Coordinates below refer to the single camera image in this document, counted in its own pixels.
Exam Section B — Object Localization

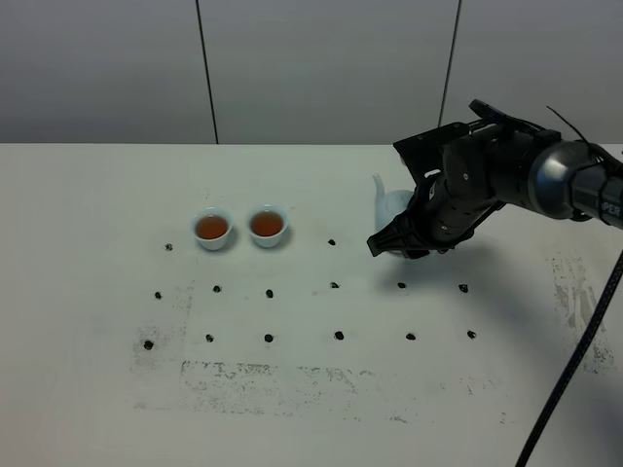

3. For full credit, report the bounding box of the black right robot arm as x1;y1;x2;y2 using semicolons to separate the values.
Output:
367;99;622;259

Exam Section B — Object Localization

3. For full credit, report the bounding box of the light blue teacup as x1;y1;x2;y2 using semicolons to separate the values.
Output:
191;206;234;251
246;204;289;249

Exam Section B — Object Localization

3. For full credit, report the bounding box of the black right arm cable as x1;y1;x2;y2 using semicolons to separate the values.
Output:
514;105;623;467

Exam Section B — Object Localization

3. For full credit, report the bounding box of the light blue porcelain teapot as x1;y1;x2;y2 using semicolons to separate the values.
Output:
373;173;430;260

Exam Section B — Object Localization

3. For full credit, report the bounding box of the right light blue teacup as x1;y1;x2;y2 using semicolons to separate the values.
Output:
246;204;289;249

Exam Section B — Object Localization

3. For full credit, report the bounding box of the left light blue teacup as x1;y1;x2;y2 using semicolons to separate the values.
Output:
191;206;234;251

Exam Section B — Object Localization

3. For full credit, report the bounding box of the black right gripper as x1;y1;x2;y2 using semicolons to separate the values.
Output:
367;130;535;257

